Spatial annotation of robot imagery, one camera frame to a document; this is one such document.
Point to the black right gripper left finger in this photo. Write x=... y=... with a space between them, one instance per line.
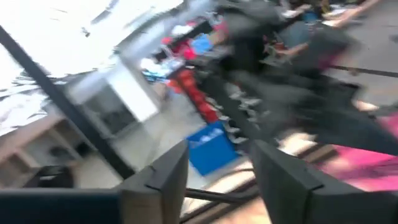
x=161 y=186

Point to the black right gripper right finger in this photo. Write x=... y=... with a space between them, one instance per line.
x=286 y=186

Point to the blue plastic bin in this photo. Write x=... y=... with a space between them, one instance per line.
x=211 y=152

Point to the pink plastic bin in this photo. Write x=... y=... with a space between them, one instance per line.
x=357 y=168

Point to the black frame post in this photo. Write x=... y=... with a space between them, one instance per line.
x=62 y=99

